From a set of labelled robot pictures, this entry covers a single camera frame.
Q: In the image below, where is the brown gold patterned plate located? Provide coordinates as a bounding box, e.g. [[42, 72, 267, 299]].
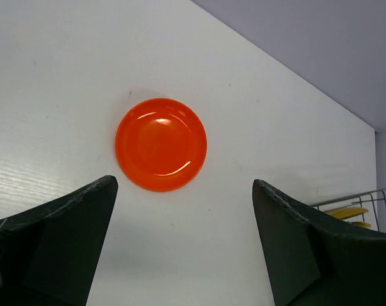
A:
[[325, 207, 368, 220]]

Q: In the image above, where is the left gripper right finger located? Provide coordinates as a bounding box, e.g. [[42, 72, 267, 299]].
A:
[[252, 180, 386, 305]]

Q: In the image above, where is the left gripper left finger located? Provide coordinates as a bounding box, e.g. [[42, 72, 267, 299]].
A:
[[0, 175, 118, 305]]

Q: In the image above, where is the orange plate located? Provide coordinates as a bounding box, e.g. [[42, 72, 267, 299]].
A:
[[115, 98, 208, 192]]

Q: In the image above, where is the metal wire dish rack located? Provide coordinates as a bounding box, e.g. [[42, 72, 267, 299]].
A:
[[310, 188, 386, 233]]

